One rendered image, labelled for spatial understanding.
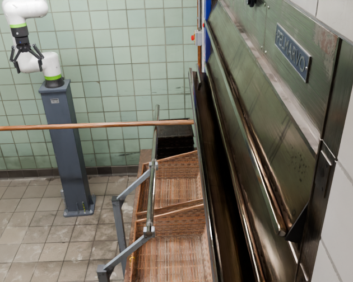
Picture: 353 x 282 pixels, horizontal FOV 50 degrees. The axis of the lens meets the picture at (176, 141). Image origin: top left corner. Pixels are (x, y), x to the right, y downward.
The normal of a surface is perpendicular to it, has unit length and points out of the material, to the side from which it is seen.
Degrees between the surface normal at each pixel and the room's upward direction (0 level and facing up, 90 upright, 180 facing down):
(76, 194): 90
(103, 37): 90
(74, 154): 90
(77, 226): 0
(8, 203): 0
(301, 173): 70
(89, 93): 90
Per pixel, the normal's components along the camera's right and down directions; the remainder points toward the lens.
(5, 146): 0.01, 0.50
